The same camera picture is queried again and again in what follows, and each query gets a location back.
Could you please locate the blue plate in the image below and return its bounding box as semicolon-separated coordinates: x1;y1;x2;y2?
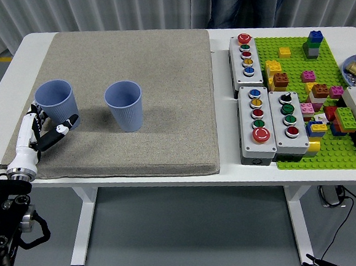
340;54;356;87

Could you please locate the grey box, round red top button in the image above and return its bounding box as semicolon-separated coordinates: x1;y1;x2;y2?
226;32;265;92

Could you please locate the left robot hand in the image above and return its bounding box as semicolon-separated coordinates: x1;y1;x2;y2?
2;97;84;175

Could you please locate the grey box, large red mushroom button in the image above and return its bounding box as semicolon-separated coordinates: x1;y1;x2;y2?
234;84;279;168

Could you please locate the red brick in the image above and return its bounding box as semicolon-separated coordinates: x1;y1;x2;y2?
323;104;340;124

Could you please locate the white curtain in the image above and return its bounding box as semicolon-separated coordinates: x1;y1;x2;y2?
0;0;356;58

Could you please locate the grey box, black knob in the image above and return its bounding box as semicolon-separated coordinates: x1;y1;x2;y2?
267;88;311;163

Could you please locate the yellow round brick stack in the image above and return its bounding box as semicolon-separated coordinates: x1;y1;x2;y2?
304;136;322;160

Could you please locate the green brick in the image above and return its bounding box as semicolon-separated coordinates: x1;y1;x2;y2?
333;106;356;132

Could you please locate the power adapter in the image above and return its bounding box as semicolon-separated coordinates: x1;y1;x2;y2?
317;184;347;209

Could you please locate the brown brick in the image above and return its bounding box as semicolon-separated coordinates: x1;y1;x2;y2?
271;71;290;88
311;82;330;100

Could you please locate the pink brick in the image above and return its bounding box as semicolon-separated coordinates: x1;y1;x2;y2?
299;101;315;120
300;70;316;83
328;85;346;100

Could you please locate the person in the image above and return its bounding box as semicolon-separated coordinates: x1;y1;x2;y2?
204;0;293;33

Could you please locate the brass fitting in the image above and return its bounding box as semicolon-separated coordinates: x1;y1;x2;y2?
344;60;356;76

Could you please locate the blue green grey brick tower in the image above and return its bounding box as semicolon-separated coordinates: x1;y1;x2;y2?
301;29;326;60

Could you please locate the blue and yellow brick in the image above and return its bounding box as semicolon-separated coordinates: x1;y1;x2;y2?
306;120;328;138

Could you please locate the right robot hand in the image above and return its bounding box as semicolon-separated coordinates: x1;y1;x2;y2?
301;251;343;266

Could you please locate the grey-brown fabric mat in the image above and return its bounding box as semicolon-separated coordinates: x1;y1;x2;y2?
0;20;222;192

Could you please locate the white table leg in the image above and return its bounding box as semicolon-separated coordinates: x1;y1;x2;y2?
64;184;105;266
283;184;315;266

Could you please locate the blue ribbed plastic cup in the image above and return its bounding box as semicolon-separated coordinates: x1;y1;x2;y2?
33;78;82;133
103;79;145;135

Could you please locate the green brick baseplate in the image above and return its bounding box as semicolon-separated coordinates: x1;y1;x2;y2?
253;28;356;179

